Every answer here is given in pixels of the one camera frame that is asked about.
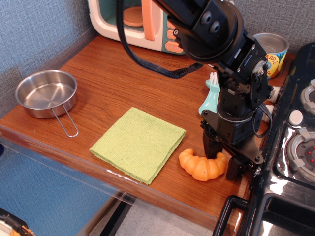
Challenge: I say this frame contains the orange plastic toy croissant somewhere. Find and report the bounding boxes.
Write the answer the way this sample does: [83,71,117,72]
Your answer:
[179,148,228,182]

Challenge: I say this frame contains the teal toy dish brush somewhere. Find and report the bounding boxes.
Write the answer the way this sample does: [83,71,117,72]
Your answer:
[198,72,220,115]

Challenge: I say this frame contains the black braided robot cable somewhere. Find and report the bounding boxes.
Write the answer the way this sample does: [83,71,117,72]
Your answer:
[116,0,204,79]

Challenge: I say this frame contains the orange black object at corner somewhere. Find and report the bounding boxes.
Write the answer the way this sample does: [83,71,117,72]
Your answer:
[0,208,35,236]

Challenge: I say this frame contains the toy microwave teal and white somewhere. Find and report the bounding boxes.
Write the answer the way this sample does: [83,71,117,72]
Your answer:
[88,0,184,55]

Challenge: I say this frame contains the yellow-green folded cloth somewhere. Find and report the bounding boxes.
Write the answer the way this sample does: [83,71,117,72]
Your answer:
[90,108,186,185]

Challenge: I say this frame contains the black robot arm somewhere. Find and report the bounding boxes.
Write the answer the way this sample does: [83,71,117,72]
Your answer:
[157,0,273,180]

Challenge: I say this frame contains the small steel pan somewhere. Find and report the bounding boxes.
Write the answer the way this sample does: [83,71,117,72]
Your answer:
[15,70,79,138]

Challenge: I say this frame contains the pineapple slices toy can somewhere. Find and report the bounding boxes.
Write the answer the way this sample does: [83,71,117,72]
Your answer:
[254,32,289,78]

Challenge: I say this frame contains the black toy stove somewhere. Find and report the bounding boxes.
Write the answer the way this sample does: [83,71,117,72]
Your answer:
[213,43,315,236]

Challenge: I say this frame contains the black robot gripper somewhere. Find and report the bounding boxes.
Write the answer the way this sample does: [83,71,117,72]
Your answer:
[201,106,264,180]

